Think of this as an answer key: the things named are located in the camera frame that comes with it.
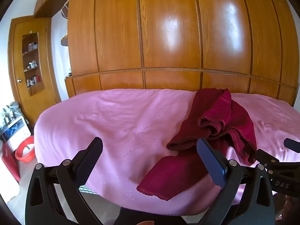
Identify white microwave oven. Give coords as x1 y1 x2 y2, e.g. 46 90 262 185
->
0 117 32 151

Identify dark red garment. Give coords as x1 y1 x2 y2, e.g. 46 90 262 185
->
136 88 258 201

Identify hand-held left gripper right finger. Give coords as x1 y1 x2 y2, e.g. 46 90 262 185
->
196 138 276 225

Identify red plastic basin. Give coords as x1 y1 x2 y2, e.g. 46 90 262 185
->
15 135 36 164

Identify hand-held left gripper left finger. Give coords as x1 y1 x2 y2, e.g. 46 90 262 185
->
25 137 104 225

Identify red bag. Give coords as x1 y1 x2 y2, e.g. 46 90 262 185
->
1 143 21 182

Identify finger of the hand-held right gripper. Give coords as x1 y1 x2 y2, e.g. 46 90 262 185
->
283 138 300 153
256 149 281 167

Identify pink bedsheet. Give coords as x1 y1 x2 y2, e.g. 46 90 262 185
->
34 88 300 216

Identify wooden wardrobe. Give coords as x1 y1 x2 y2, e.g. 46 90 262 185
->
64 0 300 106

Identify wooden door with shelf niche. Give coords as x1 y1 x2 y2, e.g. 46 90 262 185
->
8 16 62 123

